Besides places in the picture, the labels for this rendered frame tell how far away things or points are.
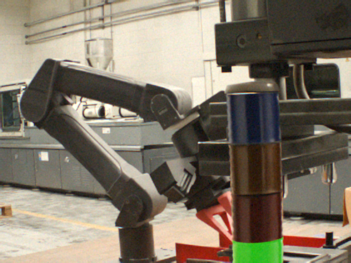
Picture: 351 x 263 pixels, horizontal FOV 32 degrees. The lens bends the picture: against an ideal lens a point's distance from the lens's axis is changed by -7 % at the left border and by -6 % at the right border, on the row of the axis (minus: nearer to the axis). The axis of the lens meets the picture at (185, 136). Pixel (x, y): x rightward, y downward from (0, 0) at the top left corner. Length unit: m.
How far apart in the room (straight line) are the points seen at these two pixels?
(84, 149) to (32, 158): 8.48
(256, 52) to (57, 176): 8.44
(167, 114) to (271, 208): 0.63
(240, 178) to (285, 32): 0.25
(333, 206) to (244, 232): 5.56
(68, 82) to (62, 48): 11.18
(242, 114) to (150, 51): 9.94
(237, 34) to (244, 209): 0.31
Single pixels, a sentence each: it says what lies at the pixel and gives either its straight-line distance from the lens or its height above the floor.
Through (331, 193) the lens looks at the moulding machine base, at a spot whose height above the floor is 0.28.
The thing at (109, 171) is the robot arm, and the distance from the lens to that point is 1.13.
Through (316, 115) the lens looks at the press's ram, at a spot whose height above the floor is 1.17.
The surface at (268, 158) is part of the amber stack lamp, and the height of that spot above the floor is 1.14.
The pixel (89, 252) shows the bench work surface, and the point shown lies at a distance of 1.29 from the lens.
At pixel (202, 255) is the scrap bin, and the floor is 0.94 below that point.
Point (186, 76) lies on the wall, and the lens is 9.81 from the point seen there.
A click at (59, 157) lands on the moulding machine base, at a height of 0.53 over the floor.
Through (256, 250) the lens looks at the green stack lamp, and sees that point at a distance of 0.46.
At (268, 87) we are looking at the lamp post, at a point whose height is 1.19.
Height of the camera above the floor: 1.19
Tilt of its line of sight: 3 degrees down
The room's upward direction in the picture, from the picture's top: 3 degrees counter-clockwise
